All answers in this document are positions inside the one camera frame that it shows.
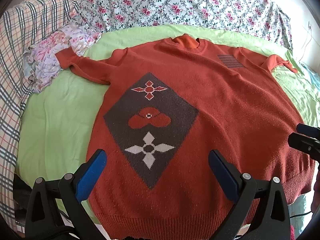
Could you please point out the light green bed sheet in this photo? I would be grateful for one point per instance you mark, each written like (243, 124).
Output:
(58, 122)

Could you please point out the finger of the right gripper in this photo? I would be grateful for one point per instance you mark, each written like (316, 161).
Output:
(304, 144)
(313, 132)

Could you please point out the floral rose quilt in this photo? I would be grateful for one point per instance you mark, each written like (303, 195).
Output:
(259, 18)

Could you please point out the orange knit sweater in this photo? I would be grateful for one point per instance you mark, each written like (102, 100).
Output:
(168, 104)

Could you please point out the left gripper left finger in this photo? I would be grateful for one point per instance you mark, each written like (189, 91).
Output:
(55, 209)

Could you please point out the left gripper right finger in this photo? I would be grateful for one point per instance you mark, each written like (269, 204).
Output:
(271, 218)

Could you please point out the pastel floral pillow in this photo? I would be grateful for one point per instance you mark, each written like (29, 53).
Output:
(40, 64)

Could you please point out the plaid checked blanket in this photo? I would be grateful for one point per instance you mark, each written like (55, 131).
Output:
(23, 25)

